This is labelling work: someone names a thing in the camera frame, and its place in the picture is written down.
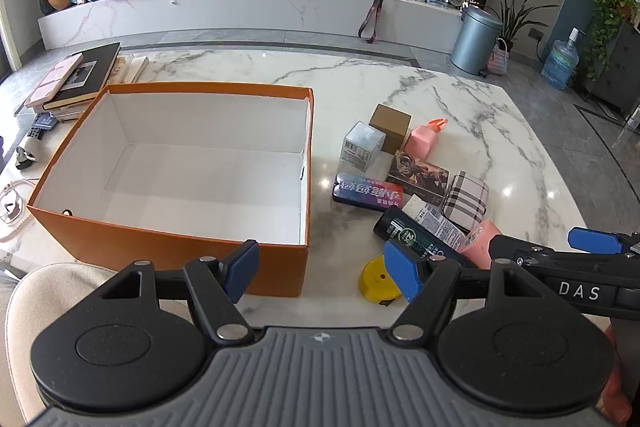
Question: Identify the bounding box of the blue water jug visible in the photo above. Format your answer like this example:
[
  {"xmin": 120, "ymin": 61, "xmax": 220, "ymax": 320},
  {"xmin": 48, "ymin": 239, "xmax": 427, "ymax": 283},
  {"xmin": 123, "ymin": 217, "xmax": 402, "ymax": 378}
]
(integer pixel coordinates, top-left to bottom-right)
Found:
[{"xmin": 541, "ymin": 28, "xmax": 580, "ymax": 90}]

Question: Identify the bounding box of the orange cardboard box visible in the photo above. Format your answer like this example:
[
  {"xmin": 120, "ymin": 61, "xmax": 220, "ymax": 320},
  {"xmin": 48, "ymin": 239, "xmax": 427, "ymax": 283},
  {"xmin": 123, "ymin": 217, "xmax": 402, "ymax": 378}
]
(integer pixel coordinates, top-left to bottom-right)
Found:
[{"xmin": 27, "ymin": 82, "xmax": 315, "ymax": 298}]

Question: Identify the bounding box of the plaid wallet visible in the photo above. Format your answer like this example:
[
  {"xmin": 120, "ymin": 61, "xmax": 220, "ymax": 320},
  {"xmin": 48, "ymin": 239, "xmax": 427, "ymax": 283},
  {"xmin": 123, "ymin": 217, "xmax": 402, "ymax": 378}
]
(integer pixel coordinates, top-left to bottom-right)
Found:
[{"xmin": 442, "ymin": 172, "xmax": 490, "ymax": 233}]

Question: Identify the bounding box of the trailing vine plant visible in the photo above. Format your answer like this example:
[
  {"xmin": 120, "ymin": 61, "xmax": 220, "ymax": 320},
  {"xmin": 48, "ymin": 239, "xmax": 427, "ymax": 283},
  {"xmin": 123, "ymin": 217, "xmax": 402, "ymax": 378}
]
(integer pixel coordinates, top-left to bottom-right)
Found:
[{"xmin": 582, "ymin": 0, "xmax": 640, "ymax": 82}]

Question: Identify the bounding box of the grey blue trash can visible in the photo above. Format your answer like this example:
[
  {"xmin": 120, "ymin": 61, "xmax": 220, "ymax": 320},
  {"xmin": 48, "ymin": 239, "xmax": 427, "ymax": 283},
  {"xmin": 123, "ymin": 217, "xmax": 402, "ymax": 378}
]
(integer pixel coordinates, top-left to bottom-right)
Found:
[{"xmin": 451, "ymin": 5, "xmax": 503, "ymax": 75}]

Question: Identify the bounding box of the black bottle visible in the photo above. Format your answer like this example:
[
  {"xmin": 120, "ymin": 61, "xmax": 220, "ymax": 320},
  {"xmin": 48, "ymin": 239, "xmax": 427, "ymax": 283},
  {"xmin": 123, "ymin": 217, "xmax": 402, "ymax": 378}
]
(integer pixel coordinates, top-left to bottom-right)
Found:
[{"xmin": 373, "ymin": 207, "xmax": 476, "ymax": 270}]

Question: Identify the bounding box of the black hardcover book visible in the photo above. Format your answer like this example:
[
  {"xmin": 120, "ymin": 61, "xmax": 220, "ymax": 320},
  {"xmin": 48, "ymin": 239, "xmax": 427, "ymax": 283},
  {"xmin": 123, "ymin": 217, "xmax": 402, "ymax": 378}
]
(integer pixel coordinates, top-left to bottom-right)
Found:
[{"xmin": 42, "ymin": 43, "xmax": 122, "ymax": 110}]

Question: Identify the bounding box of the white lotion tube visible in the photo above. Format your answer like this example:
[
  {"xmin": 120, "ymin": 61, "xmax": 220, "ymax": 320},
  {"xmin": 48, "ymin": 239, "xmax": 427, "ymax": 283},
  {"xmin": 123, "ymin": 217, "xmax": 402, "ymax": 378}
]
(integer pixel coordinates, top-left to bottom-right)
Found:
[{"xmin": 402, "ymin": 194, "xmax": 471, "ymax": 253}]

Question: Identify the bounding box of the dark art printed box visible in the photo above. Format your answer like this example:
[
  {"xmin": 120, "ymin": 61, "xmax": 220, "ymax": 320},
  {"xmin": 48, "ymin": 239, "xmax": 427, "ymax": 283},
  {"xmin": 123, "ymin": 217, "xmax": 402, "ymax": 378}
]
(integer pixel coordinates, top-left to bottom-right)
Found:
[{"xmin": 385, "ymin": 150, "xmax": 450, "ymax": 206}]

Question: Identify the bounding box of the long leaf potted plant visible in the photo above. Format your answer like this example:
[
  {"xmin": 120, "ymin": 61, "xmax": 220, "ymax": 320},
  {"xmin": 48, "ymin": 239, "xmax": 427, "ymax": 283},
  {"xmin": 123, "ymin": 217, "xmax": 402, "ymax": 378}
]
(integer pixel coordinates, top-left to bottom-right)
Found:
[{"xmin": 487, "ymin": 0, "xmax": 558, "ymax": 52}]

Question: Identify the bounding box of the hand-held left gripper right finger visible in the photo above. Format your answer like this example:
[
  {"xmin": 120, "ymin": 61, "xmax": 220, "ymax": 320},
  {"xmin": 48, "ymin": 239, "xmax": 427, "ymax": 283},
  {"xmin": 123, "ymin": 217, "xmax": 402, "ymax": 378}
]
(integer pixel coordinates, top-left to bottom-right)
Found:
[{"xmin": 384, "ymin": 239, "xmax": 551, "ymax": 344}]

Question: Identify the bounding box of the beige cushioned seat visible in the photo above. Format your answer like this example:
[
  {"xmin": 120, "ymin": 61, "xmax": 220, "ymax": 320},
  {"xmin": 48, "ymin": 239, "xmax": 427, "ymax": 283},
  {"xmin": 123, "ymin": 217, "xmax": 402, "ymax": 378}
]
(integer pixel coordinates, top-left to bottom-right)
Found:
[{"xmin": 0, "ymin": 262, "xmax": 121, "ymax": 427}]

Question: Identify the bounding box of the pink notebook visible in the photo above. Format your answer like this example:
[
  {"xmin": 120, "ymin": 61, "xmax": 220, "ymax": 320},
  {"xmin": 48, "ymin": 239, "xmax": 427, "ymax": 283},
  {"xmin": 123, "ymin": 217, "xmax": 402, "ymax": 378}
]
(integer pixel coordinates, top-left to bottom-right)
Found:
[{"xmin": 25, "ymin": 54, "xmax": 83, "ymax": 108}]

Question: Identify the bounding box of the pink cloth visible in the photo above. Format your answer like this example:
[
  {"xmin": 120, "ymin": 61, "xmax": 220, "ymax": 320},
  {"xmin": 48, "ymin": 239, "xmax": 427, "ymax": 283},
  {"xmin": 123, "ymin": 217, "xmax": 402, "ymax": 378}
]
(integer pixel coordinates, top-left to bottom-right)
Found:
[{"xmin": 602, "ymin": 324, "xmax": 640, "ymax": 425}]

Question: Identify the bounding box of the dark blue glossy printed box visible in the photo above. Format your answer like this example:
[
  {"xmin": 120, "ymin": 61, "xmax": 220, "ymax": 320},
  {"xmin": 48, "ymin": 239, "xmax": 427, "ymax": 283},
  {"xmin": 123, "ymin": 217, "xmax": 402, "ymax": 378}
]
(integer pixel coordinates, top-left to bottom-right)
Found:
[{"xmin": 332, "ymin": 173, "xmax": 405, "ymax": 211}]

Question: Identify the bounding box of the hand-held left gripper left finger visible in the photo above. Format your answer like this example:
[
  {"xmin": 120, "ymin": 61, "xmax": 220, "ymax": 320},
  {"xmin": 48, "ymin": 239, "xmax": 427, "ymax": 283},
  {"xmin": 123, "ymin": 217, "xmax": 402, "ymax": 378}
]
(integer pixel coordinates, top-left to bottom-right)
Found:
[{"xmin": 96, "ymin": 239, "xmax": 260, "ymax": 347}]

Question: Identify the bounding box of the pile of thin books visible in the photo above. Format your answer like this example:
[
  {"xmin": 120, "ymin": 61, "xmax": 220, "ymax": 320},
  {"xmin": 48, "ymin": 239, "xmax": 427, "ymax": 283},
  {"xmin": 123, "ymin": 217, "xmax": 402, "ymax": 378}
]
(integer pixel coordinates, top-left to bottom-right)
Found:
[{"xmin": 107, "ymin": 54, "xmax": 150, "ymax": 84}]

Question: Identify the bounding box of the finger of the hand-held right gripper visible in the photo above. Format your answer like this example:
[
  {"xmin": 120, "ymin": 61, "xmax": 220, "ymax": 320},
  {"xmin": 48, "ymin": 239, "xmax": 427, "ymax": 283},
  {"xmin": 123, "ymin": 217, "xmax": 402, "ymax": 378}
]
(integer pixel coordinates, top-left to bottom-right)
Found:
[
  {"xmin": 487, "ymin": 233, "xmax": 571, "ymax": 273},
  {"xmin": 568, "ymin": 227, "xmax": 640, "ymax": 258}
]

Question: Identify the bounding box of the grey cabinet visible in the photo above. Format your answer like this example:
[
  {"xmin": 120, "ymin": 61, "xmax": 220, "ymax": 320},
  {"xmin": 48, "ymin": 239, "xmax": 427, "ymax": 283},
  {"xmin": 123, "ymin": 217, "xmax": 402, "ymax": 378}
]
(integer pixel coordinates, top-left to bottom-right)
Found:
[{"xmin": 582, "ymin": 19, "xmax": 640, "ymax": 115}]

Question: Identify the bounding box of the yellow tape measure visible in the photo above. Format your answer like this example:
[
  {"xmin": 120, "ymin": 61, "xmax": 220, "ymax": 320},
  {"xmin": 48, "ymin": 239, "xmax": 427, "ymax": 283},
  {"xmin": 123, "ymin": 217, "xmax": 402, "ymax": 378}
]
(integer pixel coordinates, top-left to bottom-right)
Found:
[{"xmin": 360, "ymin": 257, "xmax": 403, "ymax": 306}]

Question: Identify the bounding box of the small woven bag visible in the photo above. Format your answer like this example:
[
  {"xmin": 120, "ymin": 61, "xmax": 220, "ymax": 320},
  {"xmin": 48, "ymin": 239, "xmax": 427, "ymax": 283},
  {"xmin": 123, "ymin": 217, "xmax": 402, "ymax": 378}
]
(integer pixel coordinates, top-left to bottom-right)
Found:
[{"xmin": 487, "ymin": 39, "xmax": 510, "ymax": 78}]

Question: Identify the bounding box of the white marble media console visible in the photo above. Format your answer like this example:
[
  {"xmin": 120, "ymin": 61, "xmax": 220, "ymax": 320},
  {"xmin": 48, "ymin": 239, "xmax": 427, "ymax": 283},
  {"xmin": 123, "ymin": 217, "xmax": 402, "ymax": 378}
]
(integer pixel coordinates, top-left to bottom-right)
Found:
[{"xmin": 37, "ymin": 0, "xmax": 463, "ymax": 55}]

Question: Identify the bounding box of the small brown cardboard box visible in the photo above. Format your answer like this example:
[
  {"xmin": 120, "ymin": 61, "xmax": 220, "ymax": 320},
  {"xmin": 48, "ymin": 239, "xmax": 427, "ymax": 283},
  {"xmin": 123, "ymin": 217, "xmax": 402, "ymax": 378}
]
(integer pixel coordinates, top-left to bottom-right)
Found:
[{"xmin": 369, "ymin": 104, "xmax": 412, "ymax": 155}]

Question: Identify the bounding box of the pink bottle orange cap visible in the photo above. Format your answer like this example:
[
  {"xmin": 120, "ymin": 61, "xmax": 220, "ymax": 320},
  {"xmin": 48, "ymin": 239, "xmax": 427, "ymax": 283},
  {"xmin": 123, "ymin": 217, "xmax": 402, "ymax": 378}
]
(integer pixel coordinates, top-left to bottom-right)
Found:
[
  {"xmin": 404, "ymin": 118, "xmax": 448, "ymax": 160},
  {"xmin": 459, "ymin": 219, "xmax": 503, "ymax": 269}
]

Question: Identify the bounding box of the clear cube box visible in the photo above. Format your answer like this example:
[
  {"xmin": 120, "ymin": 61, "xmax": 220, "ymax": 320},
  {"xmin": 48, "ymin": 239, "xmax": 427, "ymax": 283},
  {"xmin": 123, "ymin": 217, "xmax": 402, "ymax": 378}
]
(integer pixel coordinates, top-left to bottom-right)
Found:
[{"xmin": 340, "ymin": 121, "xmax": 387, "ymax": 172}]

